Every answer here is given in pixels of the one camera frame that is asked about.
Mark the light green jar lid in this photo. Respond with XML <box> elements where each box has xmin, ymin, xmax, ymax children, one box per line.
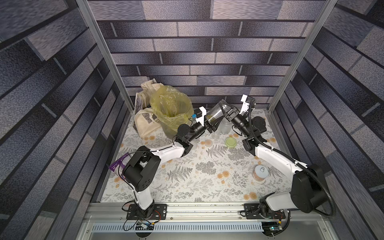
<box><xmin>225</xmin><ymin>137</ymin><xmax>237</xmax><ymax>148</ymax></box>

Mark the clear ribbed glass jar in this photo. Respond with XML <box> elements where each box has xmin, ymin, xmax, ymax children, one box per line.
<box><xmin>220</xmin><ymin>119</ymin><xmax>232</xmax><ymax>135</ymax></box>

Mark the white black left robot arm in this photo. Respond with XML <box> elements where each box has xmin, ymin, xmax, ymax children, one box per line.
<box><xmin>121</xmin><ymin>118</ymin><xmax>222</xmax><ymax>211</ymax></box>

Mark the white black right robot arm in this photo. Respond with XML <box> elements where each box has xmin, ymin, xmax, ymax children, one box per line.
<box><xmin>218</xmin><ymin>99</ymin><xmax>335</xmax><ymax>217</ymax></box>

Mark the grey mesh trash bin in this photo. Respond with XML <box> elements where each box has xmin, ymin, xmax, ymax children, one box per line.
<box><xmin>160</xmin><ymin>122</ymin><xmax>181</xmax><ymax>139</ymax></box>

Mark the purple plastic package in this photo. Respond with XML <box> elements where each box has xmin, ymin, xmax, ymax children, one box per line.
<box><xmin>109</xmin><ymin>153</ymin><xmax>131</xmax><ymax>172</ymax></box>

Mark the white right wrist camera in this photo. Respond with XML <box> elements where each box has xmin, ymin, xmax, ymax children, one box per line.
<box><xmin>240</xmin><ymin>95</ymin><xmax>252</xmax><ymax>116</ymax></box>

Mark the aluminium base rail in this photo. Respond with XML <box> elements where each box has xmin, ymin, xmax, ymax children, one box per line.
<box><xmin>77</xmin><ymin>201</ymin><xmax>331</xmax><ymax>238</ymax></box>

